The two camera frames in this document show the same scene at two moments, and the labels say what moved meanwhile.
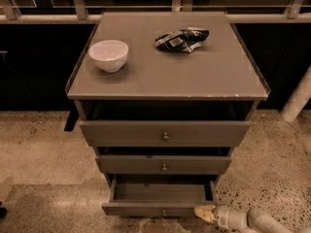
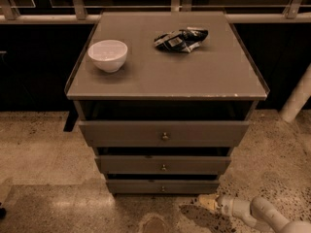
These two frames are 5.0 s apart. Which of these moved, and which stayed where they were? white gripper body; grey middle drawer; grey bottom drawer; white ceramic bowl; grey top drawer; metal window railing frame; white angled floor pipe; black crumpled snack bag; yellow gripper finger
Moved: grey bottom drawer; white gripper body; yellow gripper finger
Stayed: metal window railing frame; grey top drawer; white ceramic bowl; white angled floor pipe; black crumpled snack bag; grey middle drawer
